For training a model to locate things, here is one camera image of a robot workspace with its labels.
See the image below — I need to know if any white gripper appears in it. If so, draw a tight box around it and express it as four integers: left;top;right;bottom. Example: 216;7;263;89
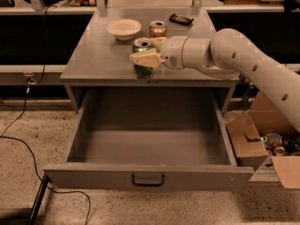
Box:
129;36;188;69

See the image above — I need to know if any green soda can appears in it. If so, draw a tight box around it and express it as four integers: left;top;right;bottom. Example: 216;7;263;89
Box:
132;37;154;79

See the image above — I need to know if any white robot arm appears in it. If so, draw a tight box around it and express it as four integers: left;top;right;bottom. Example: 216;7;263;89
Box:
129;28;300;131

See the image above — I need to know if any orange soda can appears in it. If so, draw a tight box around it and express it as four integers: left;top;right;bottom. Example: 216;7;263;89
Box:
149;21;167;38

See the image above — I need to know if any open grey top drawer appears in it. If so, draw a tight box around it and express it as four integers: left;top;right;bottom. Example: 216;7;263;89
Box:
44;87;253;191

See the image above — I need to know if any white paper bowl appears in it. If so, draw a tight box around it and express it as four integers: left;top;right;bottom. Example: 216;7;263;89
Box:
106;19;142;41

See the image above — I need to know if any black snack bar wrapper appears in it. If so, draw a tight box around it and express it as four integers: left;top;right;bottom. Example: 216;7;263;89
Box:
170;14;194;26

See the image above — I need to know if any grey metal cabinet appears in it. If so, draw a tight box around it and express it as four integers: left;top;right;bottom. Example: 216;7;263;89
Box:
60;7;238;110

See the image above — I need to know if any cardboard box with cans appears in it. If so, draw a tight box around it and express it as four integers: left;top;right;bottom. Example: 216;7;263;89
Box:
227;92;300;189

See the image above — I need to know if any black metal floor bar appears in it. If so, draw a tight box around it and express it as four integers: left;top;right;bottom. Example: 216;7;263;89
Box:
26;174;50;225

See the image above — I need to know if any black drawer handle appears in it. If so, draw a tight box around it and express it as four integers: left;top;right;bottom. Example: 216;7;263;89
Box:
131;174;165;188

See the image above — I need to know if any black floor cable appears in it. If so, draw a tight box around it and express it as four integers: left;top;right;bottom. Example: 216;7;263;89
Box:
0;5;92;225

